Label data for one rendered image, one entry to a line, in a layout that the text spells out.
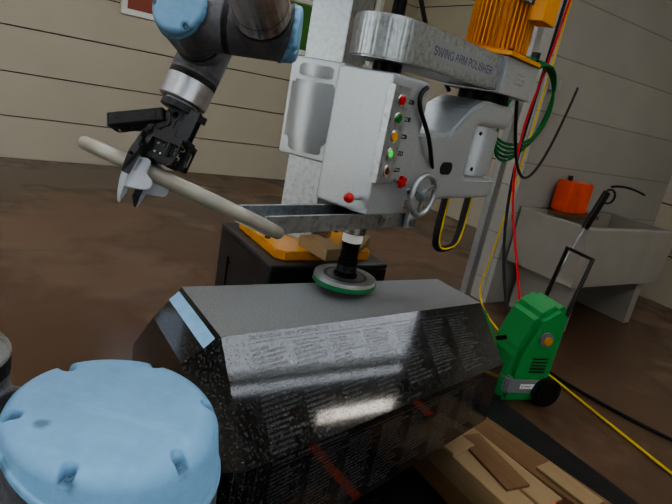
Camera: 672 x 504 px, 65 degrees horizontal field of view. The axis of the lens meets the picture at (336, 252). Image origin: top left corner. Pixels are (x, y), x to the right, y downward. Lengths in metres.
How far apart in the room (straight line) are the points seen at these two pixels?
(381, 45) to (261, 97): 6.52
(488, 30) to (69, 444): 2.02
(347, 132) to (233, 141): 6.37
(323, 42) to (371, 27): 0.76
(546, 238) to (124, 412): 4.05
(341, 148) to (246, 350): 0.68
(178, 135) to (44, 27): 6.36
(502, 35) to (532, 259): 2.52
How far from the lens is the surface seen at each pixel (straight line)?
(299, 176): 2.36
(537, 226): 4.38
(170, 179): 1.03
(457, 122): 1.94
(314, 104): 2.24
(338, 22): 2.32
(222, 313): 1.50
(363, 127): 1.60
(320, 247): 2.17
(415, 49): 1.62
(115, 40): 7.44
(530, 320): 3.03
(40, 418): 0.42
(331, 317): 1.58
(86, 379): 0.46
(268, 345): 1.42
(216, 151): 7.90
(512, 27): 2.20
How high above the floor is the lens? 1.44
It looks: 17 degrees down
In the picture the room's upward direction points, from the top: 11 degrees clockwise
